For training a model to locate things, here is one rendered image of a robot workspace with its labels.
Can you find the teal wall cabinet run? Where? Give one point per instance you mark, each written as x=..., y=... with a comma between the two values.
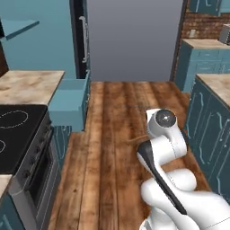
x=206, y=6

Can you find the teal cabinet below drawer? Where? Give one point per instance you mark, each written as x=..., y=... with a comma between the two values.
x=62, y=143

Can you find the teal cabinet beside stove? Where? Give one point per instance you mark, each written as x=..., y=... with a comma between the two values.
x=9, y=214

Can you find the black hob stove with oven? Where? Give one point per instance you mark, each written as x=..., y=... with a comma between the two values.
x=21, y=140

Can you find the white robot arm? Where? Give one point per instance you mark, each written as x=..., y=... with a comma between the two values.
x=167, y=146

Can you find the black fridge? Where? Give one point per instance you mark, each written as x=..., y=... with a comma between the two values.
x=77, y=36

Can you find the teal tall cabinet panel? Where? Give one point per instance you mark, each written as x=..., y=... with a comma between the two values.
x=51, y=51

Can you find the white wall outlet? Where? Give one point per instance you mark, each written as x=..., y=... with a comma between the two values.
x=192, y=33

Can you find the teal base cabinet run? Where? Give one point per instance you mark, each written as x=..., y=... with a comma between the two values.
x=200, y=63

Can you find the open teal drawer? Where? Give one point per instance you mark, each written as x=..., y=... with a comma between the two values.
x=67, y=104

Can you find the teal island cabinet run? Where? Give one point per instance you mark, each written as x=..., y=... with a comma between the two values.
x=206, y=134

